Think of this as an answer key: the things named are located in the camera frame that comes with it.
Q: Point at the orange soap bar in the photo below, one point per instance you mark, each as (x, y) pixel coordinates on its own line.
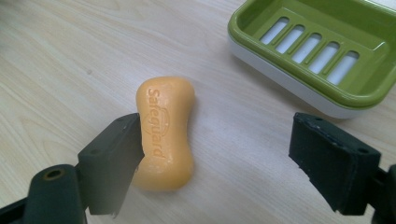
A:
(166, 137)

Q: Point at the green and white soap dish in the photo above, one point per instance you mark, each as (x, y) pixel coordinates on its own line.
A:
(314, 49)

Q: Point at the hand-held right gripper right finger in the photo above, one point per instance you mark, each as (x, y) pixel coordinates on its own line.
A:
(333, 161)

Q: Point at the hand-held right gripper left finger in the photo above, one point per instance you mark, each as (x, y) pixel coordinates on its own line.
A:
(109, 168)

